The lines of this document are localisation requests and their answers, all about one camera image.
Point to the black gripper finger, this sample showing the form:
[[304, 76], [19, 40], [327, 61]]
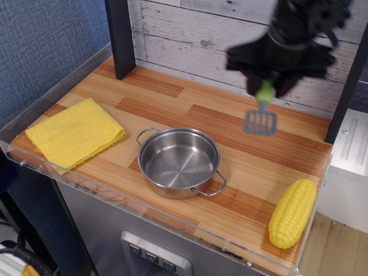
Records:
[[254, 81], [284, 83]]

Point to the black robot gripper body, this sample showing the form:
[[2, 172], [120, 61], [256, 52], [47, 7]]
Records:
[[289, 47]]

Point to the green handled grey toy spatula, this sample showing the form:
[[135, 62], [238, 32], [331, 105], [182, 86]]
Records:
[[262, 121]]

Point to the yellow plastic toy corn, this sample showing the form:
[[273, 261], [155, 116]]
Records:
[[292, 213]]

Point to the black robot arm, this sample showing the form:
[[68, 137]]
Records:
[[311, 10]]

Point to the yellow folded cloth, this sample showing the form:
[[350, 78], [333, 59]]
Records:
[[75, 135]]

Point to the stainless steel pot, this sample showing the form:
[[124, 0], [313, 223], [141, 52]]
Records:
[[180, 163]]

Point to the white box at right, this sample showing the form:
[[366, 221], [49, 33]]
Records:
[[343, 197]]

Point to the silver button control panel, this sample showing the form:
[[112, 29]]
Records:
[[144, 257]]

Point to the stainless steel cabinet front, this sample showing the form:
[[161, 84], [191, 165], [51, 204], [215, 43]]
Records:
[[100, 221]]

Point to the clear acrylic front guard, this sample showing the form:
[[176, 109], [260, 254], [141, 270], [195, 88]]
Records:
[[40, 168]]

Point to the yellow black object bottom left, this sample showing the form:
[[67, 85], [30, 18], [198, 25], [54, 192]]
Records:
[[16, 260]]

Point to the dark right upright post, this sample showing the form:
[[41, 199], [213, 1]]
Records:
[[352, 55]]

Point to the dark upright post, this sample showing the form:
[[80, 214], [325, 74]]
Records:
[[352, 55], [117, 12]]

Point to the grey metal left rail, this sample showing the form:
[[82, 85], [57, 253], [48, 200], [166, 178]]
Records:
[[44, 103]]

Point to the dark left upright post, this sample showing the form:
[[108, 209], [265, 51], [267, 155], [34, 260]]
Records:
[[117, 12]]

